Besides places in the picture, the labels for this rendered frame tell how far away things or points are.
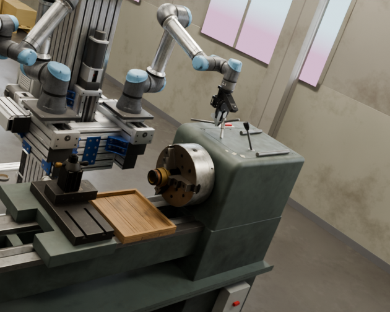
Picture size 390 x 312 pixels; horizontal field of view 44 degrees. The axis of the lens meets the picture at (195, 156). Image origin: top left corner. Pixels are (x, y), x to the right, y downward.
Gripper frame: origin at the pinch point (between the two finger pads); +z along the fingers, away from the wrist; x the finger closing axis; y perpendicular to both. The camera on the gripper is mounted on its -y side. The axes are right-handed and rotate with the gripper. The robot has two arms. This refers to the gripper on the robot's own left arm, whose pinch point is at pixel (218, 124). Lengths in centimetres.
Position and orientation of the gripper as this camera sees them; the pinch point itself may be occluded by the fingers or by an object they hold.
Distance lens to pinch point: 260.2
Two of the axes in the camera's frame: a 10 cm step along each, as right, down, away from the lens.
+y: -6.2, -4.6, 6.3
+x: -7.3, 0.5, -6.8
